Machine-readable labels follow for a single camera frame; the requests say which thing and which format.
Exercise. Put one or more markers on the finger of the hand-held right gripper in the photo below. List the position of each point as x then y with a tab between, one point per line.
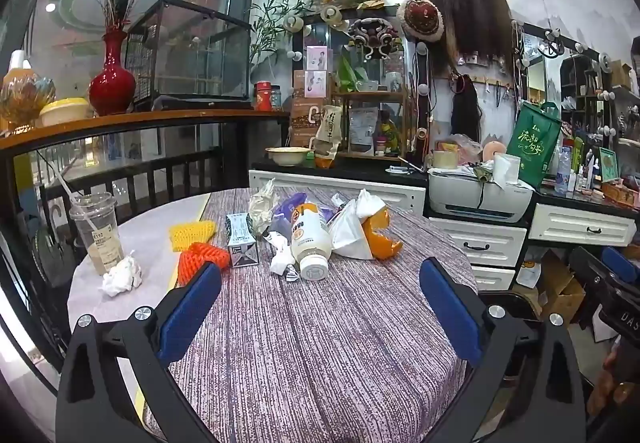
587	269
621	264

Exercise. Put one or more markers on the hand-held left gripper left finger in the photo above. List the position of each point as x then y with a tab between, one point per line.
190	313

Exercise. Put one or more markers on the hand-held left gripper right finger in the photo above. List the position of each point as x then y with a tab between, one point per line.
450	313

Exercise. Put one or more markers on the orange foam fruit net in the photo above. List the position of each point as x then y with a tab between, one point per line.
200	255

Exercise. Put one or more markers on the yellow foam fruit net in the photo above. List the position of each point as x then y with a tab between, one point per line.
192	234

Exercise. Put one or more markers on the orange plastic piece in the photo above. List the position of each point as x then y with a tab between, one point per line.
380	243

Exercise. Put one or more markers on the beige paper wrapper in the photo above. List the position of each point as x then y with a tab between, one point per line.
262	208

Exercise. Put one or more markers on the white paper bag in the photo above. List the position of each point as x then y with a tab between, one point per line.
350	233

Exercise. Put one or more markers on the white bottle with orange label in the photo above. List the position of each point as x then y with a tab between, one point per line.
310	243

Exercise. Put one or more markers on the purple plastic bag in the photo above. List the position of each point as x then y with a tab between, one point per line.
287	205

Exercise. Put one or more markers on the person's right hand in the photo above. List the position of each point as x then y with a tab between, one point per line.
617	385

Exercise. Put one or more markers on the cardboard box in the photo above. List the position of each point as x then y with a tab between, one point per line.
562	293

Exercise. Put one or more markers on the white desk drawer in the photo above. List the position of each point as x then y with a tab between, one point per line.
560	223

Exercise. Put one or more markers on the white printed plastic bag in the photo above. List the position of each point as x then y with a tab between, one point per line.
529	274

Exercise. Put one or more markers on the white drawer cabinet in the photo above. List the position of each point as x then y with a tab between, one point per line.
450	243

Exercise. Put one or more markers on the crumpled white tissue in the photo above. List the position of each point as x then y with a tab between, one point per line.
122	273

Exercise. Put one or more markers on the clear water bottle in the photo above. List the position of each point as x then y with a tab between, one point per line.
562	173

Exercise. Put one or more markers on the green framed picture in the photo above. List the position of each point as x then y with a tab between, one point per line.
608	165

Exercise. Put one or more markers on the clear plastic drink cup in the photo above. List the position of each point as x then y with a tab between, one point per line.
97	243

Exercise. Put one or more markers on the white printer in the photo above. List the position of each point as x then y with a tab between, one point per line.
465	195

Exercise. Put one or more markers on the white paper roll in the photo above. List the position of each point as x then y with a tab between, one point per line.
506	170

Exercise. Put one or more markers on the purple striped tablecloth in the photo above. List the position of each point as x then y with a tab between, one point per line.
325	348

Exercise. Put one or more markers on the green tote bag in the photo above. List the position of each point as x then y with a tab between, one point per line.
532	148

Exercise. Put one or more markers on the peach round object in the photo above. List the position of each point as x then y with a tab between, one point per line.
494	150

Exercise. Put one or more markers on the white drinking straw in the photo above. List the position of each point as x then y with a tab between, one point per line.
65	188

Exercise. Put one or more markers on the white low cabinet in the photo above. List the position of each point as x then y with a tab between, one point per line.
310	183

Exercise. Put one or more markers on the cream bowl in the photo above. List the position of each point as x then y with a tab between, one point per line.
286	156

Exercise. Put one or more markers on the wooden ledge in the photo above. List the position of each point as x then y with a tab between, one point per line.
150	119

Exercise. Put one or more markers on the black hair bundle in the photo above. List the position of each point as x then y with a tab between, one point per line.
467	108

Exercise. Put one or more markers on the kraft paper bag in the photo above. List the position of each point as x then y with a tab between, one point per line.
329	128

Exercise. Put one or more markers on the red tin can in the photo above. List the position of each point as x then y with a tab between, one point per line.
263	98

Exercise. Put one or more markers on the wooden shelf rack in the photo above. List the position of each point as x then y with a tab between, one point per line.
367	94

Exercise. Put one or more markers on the yellow bowl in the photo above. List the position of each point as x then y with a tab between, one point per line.
65	112

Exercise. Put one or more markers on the red ceramic vase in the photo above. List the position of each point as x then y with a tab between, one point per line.
112	88

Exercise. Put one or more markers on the black framed glass terrarium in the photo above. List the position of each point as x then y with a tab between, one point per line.
200	53

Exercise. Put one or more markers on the hanging brown hair extensions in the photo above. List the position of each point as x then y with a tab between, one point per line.
470	23

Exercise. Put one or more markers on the colourful glass vase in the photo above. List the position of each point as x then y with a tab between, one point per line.
25	95

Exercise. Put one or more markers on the ornate headdress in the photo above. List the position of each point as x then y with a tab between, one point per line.
375	35

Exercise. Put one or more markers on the red embroidered hat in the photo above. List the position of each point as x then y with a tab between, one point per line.
421	19

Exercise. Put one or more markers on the green leafy plant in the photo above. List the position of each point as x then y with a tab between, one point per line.
272	18

